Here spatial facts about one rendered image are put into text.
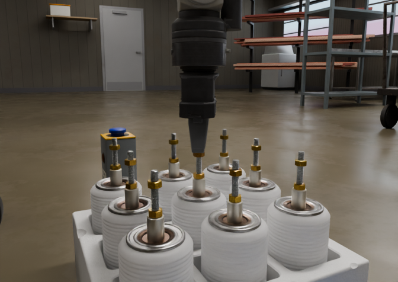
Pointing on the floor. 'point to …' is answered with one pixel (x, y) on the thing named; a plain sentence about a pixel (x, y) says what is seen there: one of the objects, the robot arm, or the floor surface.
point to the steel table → (359, 69)
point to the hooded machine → (278, 82)
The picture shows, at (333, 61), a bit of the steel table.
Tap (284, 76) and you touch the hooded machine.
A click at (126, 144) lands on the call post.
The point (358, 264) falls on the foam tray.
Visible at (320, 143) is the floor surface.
